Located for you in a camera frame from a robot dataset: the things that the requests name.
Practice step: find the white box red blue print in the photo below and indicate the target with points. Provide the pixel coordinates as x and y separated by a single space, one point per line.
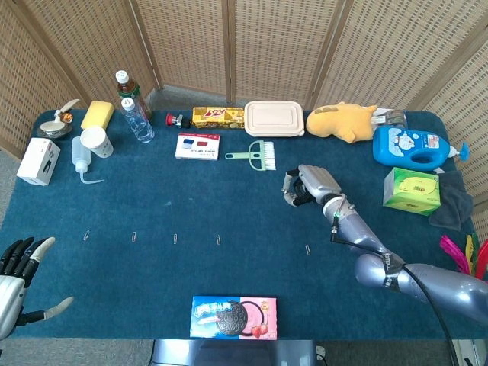
198 146

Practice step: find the dark grey cloth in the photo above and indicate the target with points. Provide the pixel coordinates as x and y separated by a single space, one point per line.
451 206

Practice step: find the green label tea bottle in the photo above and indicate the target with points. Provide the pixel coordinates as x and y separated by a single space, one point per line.
127 89

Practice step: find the green tissue box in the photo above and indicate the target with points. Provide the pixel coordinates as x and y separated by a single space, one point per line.
411 192

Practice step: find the translucent squeeze wash bottle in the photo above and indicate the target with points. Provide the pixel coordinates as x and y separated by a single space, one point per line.
81 156

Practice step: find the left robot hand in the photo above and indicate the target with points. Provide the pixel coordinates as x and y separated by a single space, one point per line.
11 289

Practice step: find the grey robot torso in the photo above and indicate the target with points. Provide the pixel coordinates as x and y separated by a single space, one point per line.
232 352

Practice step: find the yellow biscuit pack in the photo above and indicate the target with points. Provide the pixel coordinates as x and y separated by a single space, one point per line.
217 117

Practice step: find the Oreo strawberry cookie box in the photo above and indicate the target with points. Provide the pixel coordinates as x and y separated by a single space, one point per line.
233 318

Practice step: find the colourful feather shuttlecock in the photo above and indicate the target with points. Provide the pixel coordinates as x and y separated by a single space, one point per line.
455 255

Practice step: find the white product box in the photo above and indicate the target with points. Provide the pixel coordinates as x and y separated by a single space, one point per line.
38 162

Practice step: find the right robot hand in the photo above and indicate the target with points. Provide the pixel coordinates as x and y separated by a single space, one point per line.
318 183

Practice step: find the beige lidded lunch box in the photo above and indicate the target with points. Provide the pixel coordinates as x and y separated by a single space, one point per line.
274 118

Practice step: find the red emergency stop button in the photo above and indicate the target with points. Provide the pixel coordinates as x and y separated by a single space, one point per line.
176 120

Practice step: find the blue detergent bottle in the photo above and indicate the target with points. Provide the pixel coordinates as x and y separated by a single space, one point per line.
408 146

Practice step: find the yellow sponge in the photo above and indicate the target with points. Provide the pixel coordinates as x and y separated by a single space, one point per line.
97 114

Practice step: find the clear plastic packet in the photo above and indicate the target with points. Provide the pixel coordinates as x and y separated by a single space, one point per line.
394 116

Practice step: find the round metal tin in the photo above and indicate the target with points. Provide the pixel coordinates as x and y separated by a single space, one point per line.
53 129

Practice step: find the white paper cup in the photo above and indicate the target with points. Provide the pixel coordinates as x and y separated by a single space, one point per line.
97 141

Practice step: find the clear plastic water bottle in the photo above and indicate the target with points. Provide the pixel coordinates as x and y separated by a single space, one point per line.
139 124

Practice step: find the blue velvet table cloth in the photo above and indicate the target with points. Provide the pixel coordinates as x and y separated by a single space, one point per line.
190 198

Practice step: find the yellow plush toy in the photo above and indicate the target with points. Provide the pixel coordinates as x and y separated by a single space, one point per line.
339 122

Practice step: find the wicker folding screen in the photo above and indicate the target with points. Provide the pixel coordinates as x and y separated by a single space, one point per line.
274 45

